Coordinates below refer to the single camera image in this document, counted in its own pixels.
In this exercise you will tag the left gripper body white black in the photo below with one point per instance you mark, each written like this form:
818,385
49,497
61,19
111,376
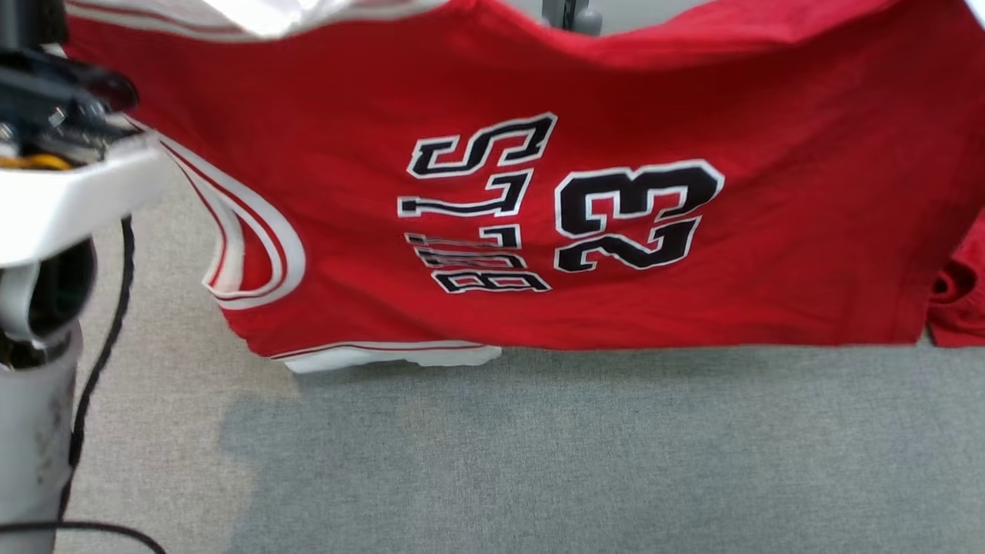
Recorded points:
54,200

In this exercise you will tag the red basketball jersey number 23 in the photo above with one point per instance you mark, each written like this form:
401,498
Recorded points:
808,254

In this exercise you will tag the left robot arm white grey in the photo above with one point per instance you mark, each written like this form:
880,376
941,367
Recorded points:
31,431

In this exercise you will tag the grey partition post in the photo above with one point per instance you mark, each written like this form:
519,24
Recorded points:
573,14

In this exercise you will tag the red shorts with white trim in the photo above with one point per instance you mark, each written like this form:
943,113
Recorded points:
962,300

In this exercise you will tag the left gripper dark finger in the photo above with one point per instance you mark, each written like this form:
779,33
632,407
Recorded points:
31,21

